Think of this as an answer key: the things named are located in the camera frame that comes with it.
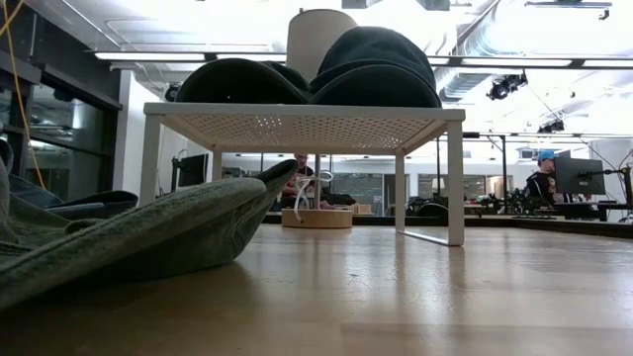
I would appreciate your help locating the blue denim baseball cap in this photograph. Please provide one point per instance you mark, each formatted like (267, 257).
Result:
(376, 49)
(376, 91)
(94, 203)

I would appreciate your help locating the green denim baseball cap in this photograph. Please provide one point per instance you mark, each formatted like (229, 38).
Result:
(237, 84)
(148, 222)

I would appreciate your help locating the person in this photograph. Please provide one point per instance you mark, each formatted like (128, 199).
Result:
(541, 185)
(302, 160)

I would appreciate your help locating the white perforated metal rack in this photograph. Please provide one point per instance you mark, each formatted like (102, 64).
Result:
(297, 111)

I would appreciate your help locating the black computer monitor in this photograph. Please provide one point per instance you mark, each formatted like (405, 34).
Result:
(193, 170)
(578, 175)

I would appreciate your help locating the white lamp with wooden base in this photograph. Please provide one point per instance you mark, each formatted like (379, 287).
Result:
(316, 44)

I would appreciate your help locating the ceiling light strip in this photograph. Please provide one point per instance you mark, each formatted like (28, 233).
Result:
(173, 56)
(519, 62)

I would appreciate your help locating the black ceiling spotlight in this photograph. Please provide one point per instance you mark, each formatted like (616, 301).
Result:
(551, 126)
(504, 86)

